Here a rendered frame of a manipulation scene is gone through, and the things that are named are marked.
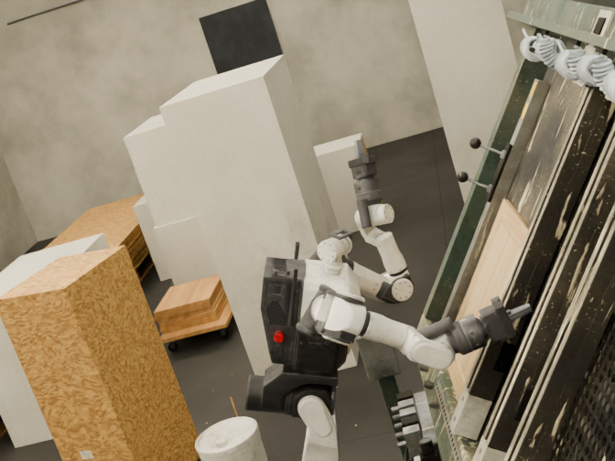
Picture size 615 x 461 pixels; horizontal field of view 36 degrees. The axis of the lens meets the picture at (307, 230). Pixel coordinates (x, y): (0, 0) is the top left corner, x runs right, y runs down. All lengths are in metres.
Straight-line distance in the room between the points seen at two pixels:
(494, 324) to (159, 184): 4.97
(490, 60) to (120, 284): 3.15
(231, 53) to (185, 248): 4.27
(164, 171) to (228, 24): 4.18
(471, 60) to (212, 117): 2.11
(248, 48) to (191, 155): 5.89
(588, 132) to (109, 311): 2.63
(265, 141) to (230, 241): 0.62
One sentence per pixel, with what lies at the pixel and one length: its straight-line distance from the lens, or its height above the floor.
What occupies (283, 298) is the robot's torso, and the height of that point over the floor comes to 1.34.
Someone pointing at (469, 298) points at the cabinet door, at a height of 1.08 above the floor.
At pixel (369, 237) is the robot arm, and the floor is 1.33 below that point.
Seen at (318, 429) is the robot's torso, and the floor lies 0.89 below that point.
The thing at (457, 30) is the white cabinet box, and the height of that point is 1.51.
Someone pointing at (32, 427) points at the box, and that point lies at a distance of 6.18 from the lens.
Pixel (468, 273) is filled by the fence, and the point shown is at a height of 1.12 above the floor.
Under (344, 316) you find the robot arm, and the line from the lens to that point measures 2.39.
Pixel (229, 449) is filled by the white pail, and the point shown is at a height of 0.36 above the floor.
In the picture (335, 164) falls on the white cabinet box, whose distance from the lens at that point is 7.89.
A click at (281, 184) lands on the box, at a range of 5.19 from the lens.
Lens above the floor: 2.25
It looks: 15 degrees down
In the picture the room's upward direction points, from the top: 18 degrees counter-clockwise
